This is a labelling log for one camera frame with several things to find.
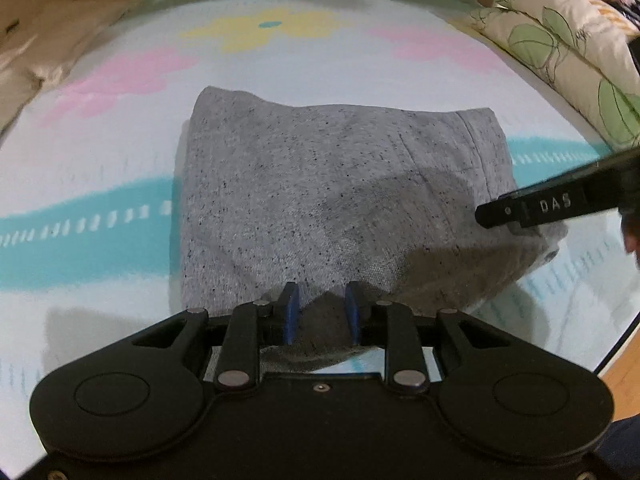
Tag grey speckled pants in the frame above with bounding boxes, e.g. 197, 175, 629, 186
179, 87, 567, 372

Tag green leaf print pillow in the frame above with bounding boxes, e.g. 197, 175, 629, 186
470, 0, 639, 150

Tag floral pastel bed sheet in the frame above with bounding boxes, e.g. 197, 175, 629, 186
0, 0, 640, 480

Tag white pillow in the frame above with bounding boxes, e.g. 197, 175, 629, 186
1, 2, 124, 128

